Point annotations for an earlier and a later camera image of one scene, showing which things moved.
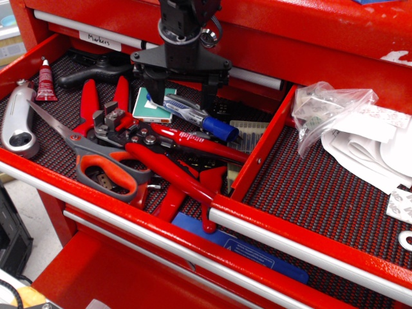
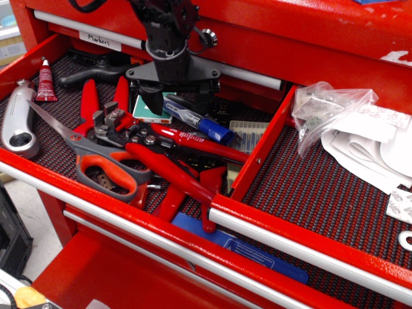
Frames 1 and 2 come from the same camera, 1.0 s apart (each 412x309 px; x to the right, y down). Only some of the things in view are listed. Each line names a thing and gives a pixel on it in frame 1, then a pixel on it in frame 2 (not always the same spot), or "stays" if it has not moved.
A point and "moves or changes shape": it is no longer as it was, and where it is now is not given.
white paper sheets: [374, 143] stays
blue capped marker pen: [193, 112] moves or changes shape
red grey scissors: [113, 173] stays
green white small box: [147, 111] stays
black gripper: [185, 61] -> [177, 72]
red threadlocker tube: [46, 90] stays
